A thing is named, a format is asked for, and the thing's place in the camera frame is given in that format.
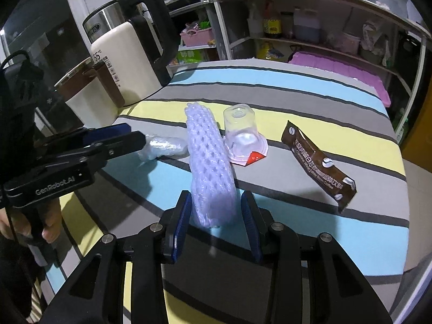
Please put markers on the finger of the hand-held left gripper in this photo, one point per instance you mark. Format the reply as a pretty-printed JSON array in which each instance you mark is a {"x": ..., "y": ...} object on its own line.
[
  {"x": 125, "y": 142},
  {"x": 108, "y": 130}
]

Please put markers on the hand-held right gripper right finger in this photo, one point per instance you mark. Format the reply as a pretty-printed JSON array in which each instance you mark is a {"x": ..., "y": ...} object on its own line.
[{"x": 250, "y": 229}]

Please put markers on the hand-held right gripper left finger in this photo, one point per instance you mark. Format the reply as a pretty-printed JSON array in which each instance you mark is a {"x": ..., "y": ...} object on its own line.
[{"x": 180, "y": 229}]

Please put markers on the clear plastic wrap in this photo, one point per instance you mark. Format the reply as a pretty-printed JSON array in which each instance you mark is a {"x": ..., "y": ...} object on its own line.
[{"x": 165, "y": 146}]

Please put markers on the purple foam net sleeve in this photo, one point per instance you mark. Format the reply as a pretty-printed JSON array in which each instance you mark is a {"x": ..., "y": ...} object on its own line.
[{"x": 209, "y": 162}]

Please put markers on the person's left forearm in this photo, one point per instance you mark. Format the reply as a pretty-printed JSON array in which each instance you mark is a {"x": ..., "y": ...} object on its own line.
[{"x": 17, "y": 276}]

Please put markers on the person's left hand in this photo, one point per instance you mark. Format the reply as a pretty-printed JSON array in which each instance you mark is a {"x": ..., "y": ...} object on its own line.
[{"x": 52, "y": 224}]

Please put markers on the cream cup with brown band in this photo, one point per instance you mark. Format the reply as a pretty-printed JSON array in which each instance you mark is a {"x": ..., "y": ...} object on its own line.
[{"x": 89, "y": 108}]

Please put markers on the striped tablecloth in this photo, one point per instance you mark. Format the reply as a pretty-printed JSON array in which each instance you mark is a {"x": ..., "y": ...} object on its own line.
[{"x": 303, "y": 243}]

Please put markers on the cream electric kettle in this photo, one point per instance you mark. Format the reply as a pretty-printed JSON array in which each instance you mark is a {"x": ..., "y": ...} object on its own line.
[{"x": 131, "y": 57}]

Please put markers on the brown coffee sachet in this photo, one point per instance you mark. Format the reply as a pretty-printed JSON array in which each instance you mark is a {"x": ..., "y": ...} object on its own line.
[{"x": 314, "y": 162}]

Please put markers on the clear plastic cup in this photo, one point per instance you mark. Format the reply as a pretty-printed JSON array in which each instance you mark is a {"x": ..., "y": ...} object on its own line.
[{"x": 241, "y": 131}]

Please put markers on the green package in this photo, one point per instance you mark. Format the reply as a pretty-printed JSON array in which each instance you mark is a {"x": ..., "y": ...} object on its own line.
[{"x": 190, "y": 56}]

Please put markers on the pink basket with snacks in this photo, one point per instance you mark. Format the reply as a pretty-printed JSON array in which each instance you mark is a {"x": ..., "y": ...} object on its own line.
[{"x": 197, "y": 37}]

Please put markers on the yellow package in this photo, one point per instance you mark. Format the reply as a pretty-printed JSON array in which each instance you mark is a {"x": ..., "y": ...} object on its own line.
[{"x": 270, "y": 52}]

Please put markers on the white plastic bottle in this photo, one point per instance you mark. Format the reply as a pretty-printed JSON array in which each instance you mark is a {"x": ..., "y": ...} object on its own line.
[{"x": 255, "y": 23}]

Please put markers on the purple plastic tray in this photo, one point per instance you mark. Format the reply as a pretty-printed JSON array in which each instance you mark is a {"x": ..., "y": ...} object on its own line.
[{"x": 341, "y": 71}]

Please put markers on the dark sauce bottle yellow label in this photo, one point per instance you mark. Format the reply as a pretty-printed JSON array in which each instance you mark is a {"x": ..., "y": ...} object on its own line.
[{"x": 272, "y": 23}]

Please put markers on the glass jar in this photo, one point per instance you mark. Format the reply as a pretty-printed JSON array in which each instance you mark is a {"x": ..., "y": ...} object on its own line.
[{"x": 288, "y": 25}]

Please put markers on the purple liquid jug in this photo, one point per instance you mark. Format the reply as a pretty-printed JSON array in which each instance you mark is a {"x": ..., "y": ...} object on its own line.
[{"x": 307, "y": 27}]

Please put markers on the bundle of plastic bags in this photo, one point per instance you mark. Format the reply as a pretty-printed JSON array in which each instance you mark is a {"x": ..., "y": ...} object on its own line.
[{"x": 374, "y": 40}]

